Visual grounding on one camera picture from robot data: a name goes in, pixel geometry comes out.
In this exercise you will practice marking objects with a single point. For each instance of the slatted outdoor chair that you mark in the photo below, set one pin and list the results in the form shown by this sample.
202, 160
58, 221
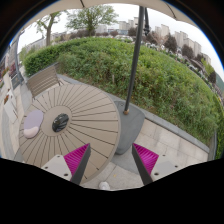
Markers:
42, 80

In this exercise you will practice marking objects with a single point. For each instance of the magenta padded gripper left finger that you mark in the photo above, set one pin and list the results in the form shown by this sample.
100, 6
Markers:
70, 167

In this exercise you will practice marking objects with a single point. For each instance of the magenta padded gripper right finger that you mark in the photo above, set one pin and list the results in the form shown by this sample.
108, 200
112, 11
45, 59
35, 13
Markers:
152, 166

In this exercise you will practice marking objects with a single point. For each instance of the black umbrella pole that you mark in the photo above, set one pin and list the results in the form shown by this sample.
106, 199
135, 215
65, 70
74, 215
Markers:
135, 58

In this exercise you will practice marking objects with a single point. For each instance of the green hedge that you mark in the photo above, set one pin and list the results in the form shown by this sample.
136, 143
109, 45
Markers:
160, 85

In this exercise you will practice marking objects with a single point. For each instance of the round slatted patio table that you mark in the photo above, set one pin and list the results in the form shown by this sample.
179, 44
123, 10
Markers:
93, 119

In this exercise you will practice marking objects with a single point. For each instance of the black computer mouse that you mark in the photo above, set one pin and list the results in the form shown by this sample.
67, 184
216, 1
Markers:
60, 122

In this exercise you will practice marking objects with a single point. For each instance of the white shoe tip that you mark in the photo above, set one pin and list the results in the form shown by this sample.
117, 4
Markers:
104, 186

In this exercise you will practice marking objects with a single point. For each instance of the grey umbrella base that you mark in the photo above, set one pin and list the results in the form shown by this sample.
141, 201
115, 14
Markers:
131, 125

